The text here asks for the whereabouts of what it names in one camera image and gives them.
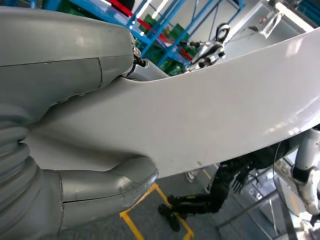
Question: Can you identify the stainless steel workbench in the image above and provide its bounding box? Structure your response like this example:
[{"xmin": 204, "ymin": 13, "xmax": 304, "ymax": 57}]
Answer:
[{"xmin": 216, "ymin": 155, "xmax": 320, "ymax": 240}]

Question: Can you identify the blue metal shelf rack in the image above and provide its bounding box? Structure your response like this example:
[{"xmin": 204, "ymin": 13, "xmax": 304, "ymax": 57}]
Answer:
[{"xmin": 0, "ymin": 0, "xmax": 247, "ymax": 67}]

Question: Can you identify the black robot left leg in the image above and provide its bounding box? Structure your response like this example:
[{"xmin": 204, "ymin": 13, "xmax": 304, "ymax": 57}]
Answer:
[{"xmin": 158, "ymin": 202, "xmax": 182, "ymax": 233}]

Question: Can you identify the yellow tape square outline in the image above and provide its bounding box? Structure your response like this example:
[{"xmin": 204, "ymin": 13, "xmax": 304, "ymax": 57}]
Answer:
[{"xmin": 119, "ymin": 183, "xmax": 195, "ymax": 240}]

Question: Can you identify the green plastic crate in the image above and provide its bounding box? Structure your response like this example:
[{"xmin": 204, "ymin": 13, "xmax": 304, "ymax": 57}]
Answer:
[{"xmin": 136, "ymin": 13, "xmax": 201, "ymax": 78}]

